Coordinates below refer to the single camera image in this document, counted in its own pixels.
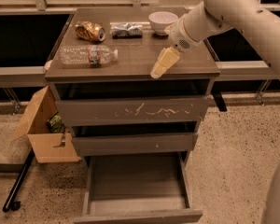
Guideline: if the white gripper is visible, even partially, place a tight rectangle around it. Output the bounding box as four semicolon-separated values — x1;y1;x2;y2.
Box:
150;17;201;78

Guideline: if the clear plastic water bottle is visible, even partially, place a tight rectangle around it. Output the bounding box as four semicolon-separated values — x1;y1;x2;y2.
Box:
60;45;119;66

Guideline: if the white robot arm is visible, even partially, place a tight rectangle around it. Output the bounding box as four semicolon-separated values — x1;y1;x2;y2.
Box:
171;0;280;224

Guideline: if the grey top drawer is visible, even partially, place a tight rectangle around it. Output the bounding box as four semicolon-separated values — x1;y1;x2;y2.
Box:
55;79;211;127

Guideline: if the grey middle drawer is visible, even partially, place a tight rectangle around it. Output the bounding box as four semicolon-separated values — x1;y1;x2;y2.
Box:
72;121;197;156

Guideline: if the grey three-drawer cabinet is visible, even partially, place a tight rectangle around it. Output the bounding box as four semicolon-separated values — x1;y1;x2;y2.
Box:
44;7;221;224

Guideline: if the grey open bottom drawer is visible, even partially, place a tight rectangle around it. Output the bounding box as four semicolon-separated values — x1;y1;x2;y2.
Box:
74;153;203;224

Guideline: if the white ceramic bowl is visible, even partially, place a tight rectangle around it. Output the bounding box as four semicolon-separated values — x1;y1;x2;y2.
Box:
148;11;178;35

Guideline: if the crumpled silver snack bag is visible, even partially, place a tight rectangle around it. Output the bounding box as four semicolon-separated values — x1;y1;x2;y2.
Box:
110;22;143;37

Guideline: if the crushed gold soda can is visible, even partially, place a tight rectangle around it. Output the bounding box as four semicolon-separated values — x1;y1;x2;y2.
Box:
75;21;105;42

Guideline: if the green snack bag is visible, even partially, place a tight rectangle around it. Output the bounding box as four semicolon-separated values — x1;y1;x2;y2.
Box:
47;113;65;133

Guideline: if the open cardboard box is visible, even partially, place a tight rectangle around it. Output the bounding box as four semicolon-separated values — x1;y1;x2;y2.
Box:
12;86;80;163

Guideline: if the black metal floor bar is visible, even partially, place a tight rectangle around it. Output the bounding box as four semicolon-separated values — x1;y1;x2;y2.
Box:
2;149;35;213

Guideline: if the grey metal window rail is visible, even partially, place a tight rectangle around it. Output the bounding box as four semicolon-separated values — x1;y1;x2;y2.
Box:
0;61;279;88

